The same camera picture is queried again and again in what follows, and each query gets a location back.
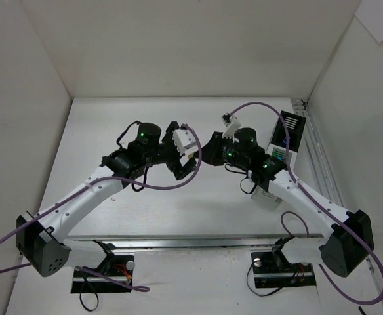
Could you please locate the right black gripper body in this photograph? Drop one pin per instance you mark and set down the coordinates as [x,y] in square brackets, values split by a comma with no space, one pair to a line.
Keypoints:
[218,151]

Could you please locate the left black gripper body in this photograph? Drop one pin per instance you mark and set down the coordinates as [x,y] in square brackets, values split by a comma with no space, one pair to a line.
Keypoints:
[173,152]

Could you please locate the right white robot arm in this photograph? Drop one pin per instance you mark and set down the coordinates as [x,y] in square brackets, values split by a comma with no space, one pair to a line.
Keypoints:
[343,232]

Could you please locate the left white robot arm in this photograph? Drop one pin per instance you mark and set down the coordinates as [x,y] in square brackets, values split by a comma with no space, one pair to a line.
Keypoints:
[43,238]

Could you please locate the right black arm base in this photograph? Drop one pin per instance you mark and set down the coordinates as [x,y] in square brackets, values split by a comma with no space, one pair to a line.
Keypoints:
[270,272]

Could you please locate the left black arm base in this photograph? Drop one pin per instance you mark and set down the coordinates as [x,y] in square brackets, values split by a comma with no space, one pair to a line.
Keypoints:
[116,265]

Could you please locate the white black stationery organizer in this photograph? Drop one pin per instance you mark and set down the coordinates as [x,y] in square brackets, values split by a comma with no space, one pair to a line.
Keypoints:
[295,125]

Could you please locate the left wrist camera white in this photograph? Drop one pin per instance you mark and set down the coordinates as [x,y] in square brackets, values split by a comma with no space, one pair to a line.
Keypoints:
[183,140]

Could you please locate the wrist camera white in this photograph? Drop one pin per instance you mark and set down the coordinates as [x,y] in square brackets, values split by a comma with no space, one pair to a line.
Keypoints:
[232,124]
[183,140]

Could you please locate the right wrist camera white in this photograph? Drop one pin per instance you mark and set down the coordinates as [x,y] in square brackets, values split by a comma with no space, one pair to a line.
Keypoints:
[232,124]

